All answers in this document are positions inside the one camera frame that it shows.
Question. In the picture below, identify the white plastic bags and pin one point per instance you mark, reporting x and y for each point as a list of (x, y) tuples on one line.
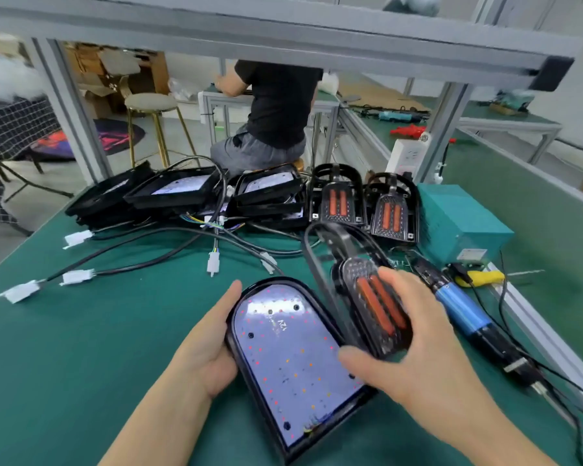
[(10, 77)]

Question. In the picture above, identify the white power strip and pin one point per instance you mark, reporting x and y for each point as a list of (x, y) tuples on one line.
[(408, 155)]

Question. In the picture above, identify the round beige stool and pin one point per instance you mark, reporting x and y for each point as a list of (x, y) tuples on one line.
[(155, 102)]

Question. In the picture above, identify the person's right hand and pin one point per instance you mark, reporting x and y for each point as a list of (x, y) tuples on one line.
[(437, 373)]

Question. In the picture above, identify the teal power supply box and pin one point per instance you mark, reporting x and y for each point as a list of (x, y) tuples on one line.
[(462, 223)]

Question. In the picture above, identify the colourful round rug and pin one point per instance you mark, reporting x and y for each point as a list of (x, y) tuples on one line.
[(87, 140)]

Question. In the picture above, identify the person's left hand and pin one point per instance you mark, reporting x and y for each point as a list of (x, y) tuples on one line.
[(209, 349)]

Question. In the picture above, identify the open brown cardboard carton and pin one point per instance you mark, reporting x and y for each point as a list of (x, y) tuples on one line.
[(102, 97)]

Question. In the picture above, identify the small green workbench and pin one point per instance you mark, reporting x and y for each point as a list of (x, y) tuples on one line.
[(326, 97)]

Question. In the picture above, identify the lamp unit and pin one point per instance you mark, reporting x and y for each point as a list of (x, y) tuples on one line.
[(287, 373)]

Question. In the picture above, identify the white handheld device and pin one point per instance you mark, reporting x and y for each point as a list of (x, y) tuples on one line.
[(413, 3)]

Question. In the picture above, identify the black checked cloth table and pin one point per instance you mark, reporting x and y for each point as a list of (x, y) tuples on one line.
[(15, 126)]

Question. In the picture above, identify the red tool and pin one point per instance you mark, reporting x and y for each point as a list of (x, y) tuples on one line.
[(408, 133)]

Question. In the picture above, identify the green workbench white legs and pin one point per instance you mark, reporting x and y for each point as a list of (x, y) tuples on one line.
[(510, 116)]

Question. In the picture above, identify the aluminium shelf frame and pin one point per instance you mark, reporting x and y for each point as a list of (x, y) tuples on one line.
[(272, 34)]

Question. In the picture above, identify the yellow plug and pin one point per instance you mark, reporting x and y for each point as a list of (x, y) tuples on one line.
[(486, 277)]

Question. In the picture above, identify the person's left forearm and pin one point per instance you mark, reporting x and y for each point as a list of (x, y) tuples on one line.
[(155, 432)]

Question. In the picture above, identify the stack of unassembled lamp housings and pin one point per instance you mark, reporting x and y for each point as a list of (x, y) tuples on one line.
[(165, 189)]

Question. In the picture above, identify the brown wooden cabinet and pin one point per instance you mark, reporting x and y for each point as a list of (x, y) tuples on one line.
[(155, 68)]

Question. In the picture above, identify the blue black electric screwdriver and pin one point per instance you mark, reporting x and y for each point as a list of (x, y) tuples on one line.
[(466, 310)]

